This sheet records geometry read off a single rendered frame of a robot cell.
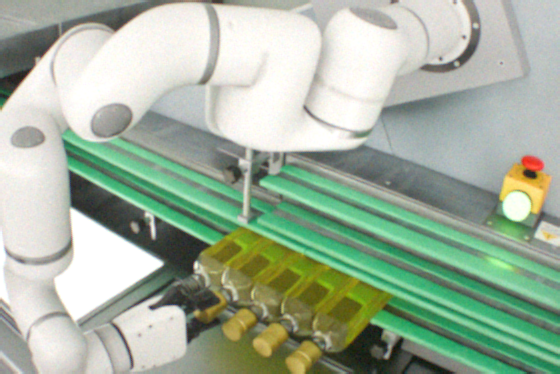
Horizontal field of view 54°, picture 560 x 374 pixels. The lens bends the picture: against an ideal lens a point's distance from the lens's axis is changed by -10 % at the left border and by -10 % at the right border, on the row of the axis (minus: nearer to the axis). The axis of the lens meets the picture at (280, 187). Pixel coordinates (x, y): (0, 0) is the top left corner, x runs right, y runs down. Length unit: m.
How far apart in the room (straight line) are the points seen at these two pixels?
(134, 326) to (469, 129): 0.62
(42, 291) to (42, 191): 0.24
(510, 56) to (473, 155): 0.21
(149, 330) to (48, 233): 0.28
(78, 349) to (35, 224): 0.20
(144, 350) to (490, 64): 0.66
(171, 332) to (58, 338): 0.20
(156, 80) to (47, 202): 0.17
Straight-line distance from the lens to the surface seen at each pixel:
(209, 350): 1.06
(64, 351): 0.76
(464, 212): 0.97
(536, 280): 0.90
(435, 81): 0.97
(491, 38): 0.93
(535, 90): 0.98
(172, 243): 1.37
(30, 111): 0.67
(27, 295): 0.82
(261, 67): 0.60
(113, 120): 0.55
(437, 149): 1.07
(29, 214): 0.62
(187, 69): 0.57
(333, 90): 0.68
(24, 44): 1.66
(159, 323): 0.86
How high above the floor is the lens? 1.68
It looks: 47 degrees down
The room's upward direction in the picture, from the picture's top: 122 degrees counter-clockwise
